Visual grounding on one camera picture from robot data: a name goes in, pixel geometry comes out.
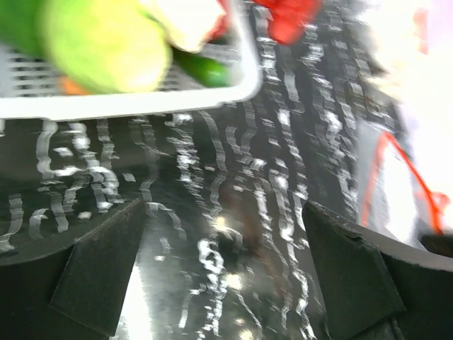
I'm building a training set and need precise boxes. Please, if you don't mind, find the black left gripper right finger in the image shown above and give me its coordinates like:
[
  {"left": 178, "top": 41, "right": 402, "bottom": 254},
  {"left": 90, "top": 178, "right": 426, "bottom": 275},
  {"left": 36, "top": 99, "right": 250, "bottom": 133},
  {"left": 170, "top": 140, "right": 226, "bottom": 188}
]
[{"left": 302, "top": 202, "right": 452, "bottom": 339}]

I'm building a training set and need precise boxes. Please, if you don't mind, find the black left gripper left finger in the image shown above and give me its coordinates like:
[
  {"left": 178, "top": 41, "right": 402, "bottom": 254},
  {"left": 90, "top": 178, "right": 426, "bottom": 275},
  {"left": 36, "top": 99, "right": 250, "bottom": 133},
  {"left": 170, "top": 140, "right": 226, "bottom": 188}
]
[{"left": 1, "top": 198, "right": 145, "bottom": 339}]

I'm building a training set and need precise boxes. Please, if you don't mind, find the clear zip bag orange zipper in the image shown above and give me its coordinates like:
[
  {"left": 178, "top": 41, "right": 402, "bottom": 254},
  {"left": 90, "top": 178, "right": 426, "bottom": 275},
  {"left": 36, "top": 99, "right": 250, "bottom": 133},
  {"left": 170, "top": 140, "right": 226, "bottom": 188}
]
[{"left": 356, "top": 125, "right": 452, "bottom": 248}]

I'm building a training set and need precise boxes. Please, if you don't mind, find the round green cabbage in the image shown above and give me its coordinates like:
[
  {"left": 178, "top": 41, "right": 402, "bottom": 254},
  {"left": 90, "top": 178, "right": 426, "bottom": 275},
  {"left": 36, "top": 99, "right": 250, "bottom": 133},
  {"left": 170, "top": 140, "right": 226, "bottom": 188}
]
[{"left": 1, "top": 1, "right": 173, "bottom": 94}]

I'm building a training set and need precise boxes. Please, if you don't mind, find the red toy lobster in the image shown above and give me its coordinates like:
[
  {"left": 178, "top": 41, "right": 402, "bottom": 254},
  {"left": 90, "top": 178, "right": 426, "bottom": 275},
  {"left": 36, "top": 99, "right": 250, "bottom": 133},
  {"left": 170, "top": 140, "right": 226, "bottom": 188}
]
[{"left": 208, "top": 0, "right": 323, "bottom": 45}]

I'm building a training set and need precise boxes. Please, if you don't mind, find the orange carrot piece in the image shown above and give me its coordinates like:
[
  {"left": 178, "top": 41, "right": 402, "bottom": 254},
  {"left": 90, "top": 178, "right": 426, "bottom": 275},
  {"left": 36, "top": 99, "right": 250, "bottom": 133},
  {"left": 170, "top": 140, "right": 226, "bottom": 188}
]
[{"left": 59, "top": 76, "right": 89, "bottom": 96}]

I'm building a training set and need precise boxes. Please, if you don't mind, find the white plastic basket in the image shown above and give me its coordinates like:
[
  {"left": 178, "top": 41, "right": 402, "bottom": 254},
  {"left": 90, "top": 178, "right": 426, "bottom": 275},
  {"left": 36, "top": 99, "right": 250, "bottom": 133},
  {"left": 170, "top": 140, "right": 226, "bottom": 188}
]
[{"left": 1, "top": 1, "right": 262, "bottom": 121}]

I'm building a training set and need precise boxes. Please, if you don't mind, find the napa cabbage toy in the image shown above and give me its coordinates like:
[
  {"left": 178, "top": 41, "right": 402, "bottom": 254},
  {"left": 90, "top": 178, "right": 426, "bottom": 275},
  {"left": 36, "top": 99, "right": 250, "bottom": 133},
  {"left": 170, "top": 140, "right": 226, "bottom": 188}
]
[{"left": 139, "top": 0, "right": 227, "bottom": 53}]

